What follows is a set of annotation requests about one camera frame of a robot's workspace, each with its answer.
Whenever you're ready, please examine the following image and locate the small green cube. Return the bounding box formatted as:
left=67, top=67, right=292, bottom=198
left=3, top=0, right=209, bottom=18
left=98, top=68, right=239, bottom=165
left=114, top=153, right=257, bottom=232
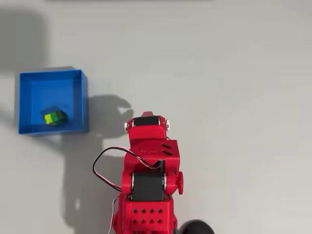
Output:
left=43, top=109, right=68, bottom=127

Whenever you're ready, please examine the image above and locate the blue box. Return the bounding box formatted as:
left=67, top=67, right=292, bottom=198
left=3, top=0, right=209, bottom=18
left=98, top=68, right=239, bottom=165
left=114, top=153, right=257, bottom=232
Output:
left=18, top=69, right=90, bottom=136

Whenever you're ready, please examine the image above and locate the servo wire loop at elbow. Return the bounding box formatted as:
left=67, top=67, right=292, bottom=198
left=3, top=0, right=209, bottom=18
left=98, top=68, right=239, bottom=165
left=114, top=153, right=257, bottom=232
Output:
left=92, top=146, right=164, bottom=192

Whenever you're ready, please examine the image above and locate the servo wire along upper arm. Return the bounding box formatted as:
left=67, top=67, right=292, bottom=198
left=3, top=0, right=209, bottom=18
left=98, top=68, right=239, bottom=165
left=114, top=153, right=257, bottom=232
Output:
left=109, top=196, right=121, bottom=234

